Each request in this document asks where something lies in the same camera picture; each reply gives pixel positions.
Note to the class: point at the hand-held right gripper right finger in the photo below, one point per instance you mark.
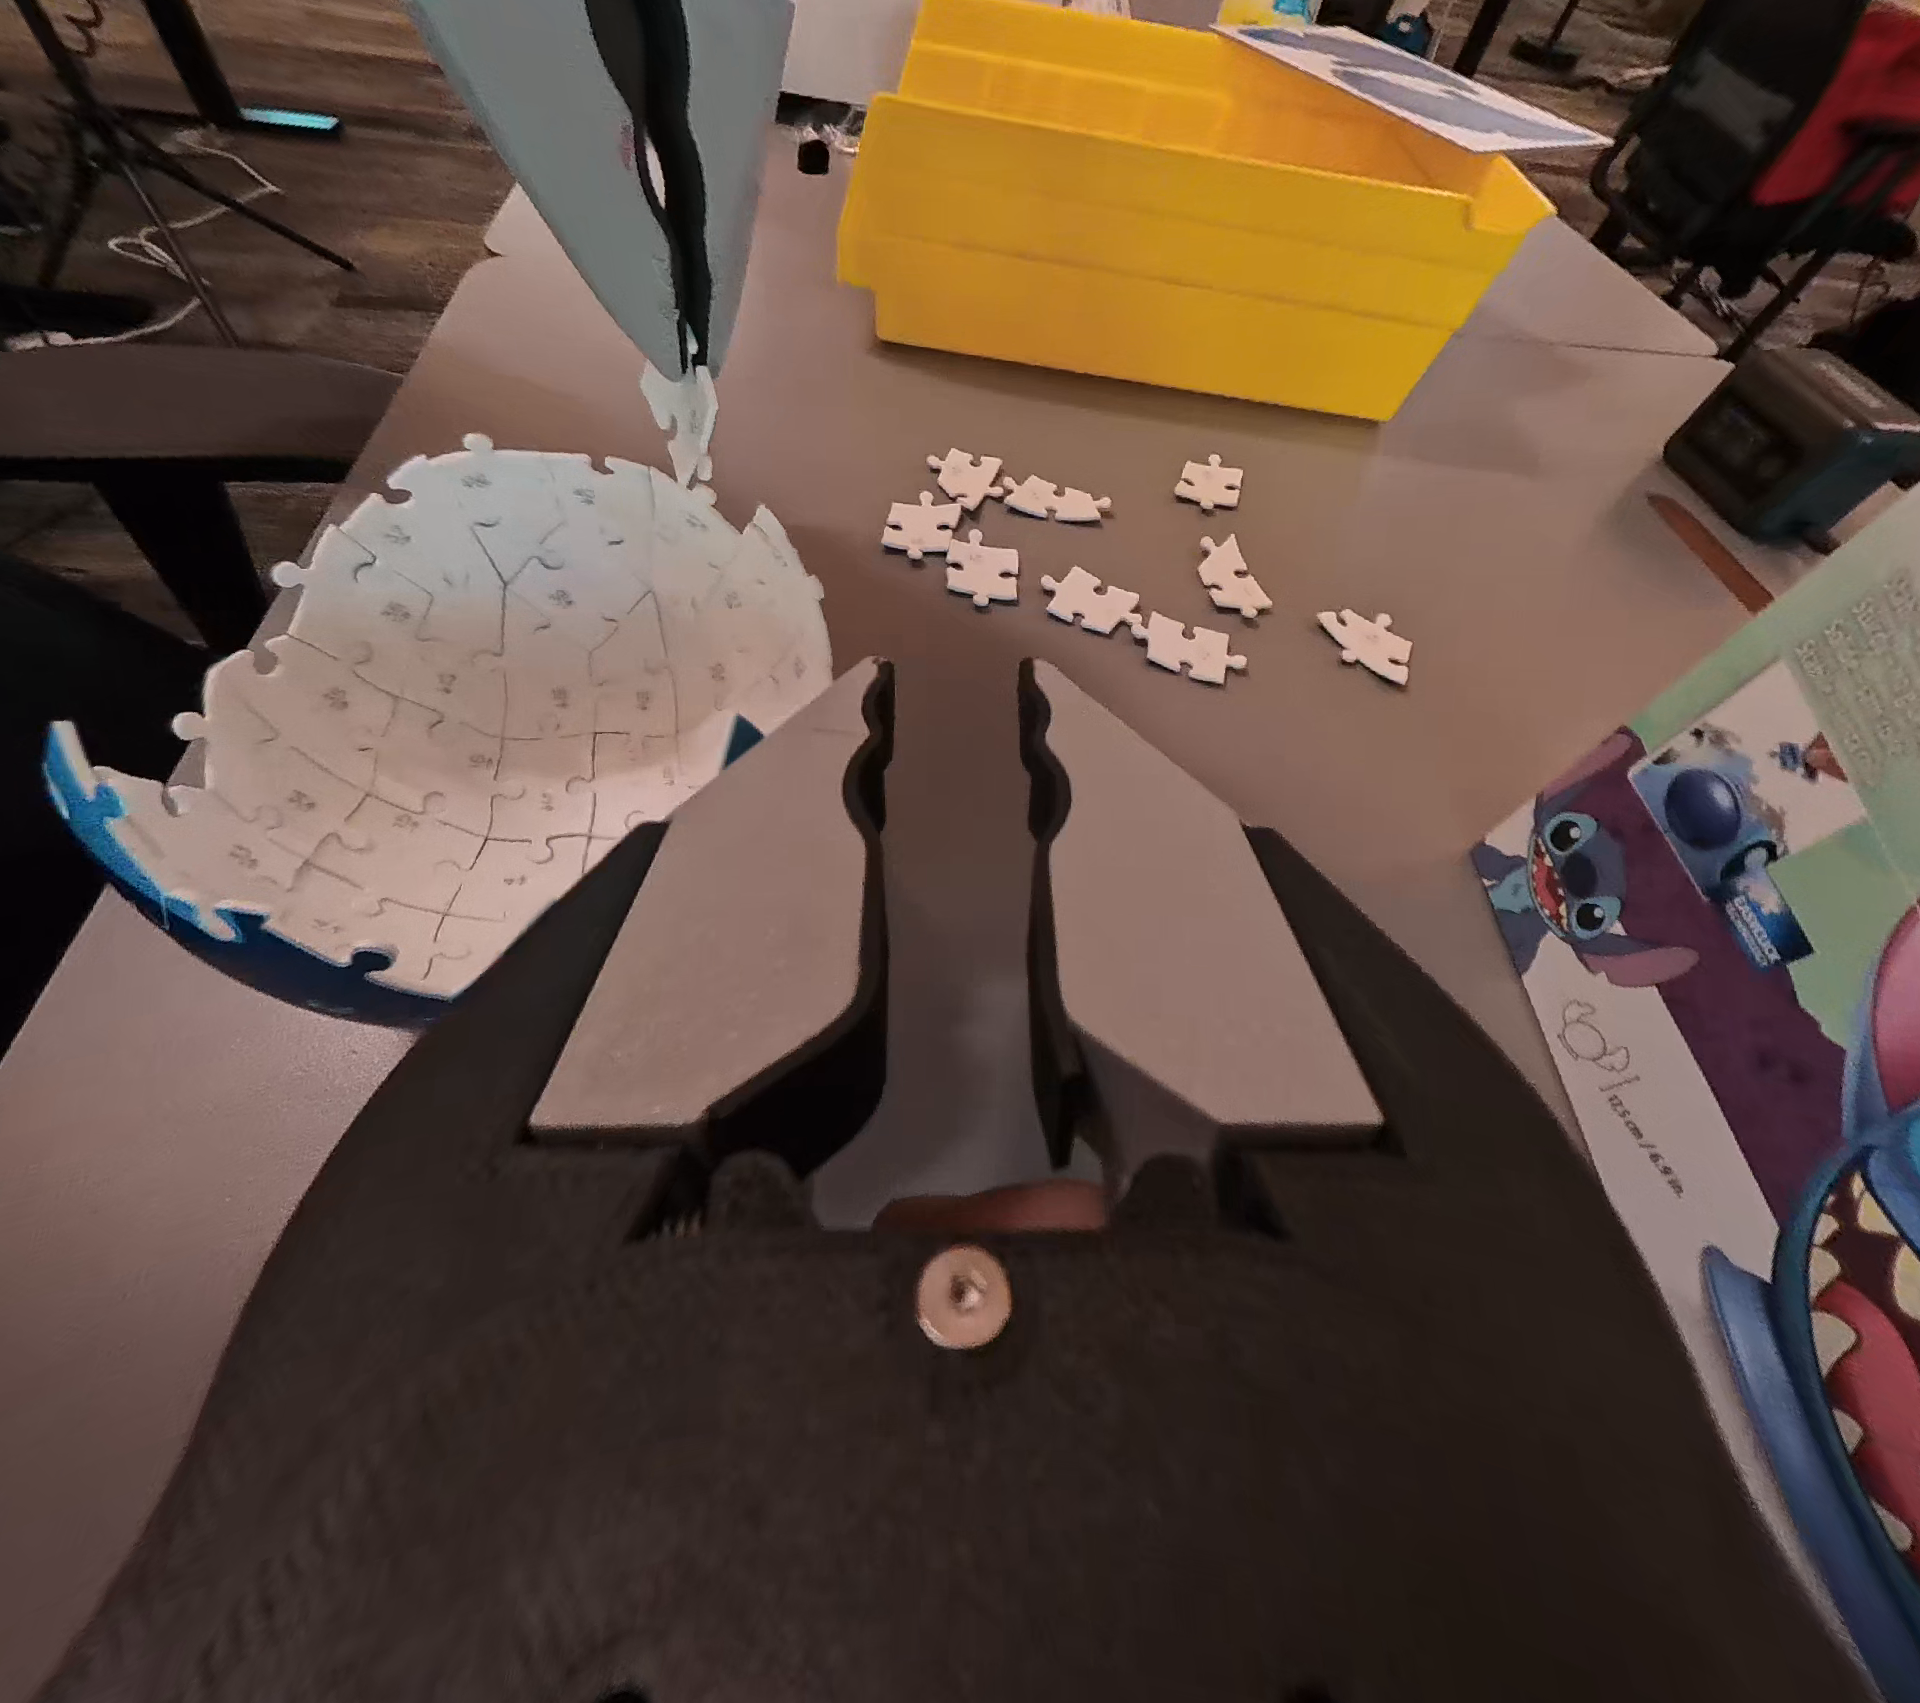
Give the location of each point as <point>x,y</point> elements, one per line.
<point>1199,968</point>

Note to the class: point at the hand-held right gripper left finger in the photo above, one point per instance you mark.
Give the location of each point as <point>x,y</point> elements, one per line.
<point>720,968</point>

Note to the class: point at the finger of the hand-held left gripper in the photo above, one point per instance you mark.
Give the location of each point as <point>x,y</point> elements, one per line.
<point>542,52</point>
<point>720,5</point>

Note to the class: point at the blue white puzzle ball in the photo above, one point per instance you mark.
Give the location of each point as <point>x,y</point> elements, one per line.
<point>494,685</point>

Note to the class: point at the white puzzle pieces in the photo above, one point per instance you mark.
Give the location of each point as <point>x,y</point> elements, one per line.
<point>1094,602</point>

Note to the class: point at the single jigsaw piece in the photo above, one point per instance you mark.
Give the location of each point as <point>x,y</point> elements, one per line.
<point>687,423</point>

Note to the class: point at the cartoon print puzzle box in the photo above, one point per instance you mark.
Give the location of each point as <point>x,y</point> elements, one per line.
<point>1725,1059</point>

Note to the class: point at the white cardboard box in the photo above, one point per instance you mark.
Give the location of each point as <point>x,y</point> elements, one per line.
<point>854,5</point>

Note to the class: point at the black tripod stand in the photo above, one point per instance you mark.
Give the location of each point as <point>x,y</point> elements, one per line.
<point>106,127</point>

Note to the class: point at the yellow plastic bin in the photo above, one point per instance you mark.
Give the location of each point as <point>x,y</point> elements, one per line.
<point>1138,232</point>

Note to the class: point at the brown wooden stick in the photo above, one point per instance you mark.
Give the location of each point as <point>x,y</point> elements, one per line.
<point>1709,549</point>

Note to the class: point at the blue white booklet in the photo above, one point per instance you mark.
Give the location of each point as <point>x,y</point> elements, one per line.
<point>1427,79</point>

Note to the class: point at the teal black power box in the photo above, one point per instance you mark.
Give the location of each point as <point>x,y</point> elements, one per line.
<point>1784,442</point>

